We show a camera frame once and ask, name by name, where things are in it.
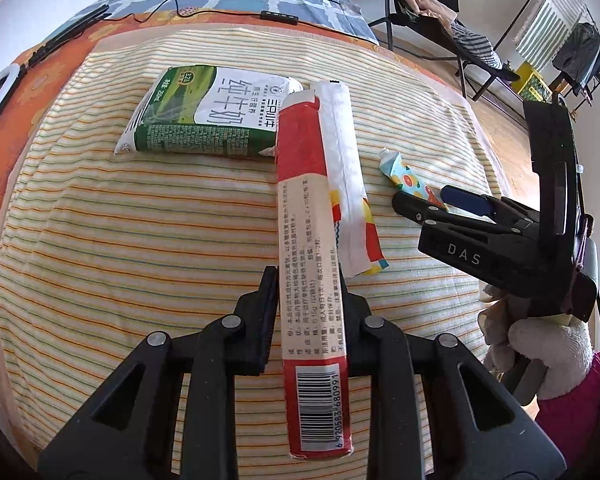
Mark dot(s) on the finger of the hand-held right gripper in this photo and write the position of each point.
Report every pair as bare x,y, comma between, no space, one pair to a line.
420,207
467,201

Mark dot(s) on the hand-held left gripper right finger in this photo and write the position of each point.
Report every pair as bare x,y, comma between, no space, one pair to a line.
360,350

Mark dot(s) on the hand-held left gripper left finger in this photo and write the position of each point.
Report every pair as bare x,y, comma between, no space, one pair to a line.
260,325

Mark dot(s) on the small colourful tube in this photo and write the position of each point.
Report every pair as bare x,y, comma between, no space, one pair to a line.
402,175

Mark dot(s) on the red white medicine box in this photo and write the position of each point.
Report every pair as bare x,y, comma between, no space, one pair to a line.
310,260

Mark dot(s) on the person's right forearm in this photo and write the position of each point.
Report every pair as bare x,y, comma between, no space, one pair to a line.
595,400

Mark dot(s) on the person's right hand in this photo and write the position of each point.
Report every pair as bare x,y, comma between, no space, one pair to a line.
555,355

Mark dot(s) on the white colourful print packet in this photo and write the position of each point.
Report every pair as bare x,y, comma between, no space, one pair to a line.
347,160

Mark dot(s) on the yellow plastic crate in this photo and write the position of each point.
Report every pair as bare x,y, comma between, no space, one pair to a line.
532,85

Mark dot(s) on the striped yellow towel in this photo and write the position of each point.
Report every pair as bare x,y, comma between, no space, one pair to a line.
155,240

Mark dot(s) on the striped garment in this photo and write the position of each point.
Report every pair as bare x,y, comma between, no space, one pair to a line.
475,42

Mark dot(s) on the dark hanging jacket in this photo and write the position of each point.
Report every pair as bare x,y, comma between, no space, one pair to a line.
577,55

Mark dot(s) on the black drying rack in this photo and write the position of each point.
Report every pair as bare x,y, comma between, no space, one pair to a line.
517,20

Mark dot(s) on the green striped hanging towel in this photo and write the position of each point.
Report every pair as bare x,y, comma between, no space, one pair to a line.
550,20

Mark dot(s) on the green white milk carton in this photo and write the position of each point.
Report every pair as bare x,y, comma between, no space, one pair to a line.
220,120

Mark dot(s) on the black inline remote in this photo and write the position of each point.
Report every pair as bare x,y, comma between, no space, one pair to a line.
278,17

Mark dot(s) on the beige towel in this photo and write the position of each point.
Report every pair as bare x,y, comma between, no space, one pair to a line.
190,30

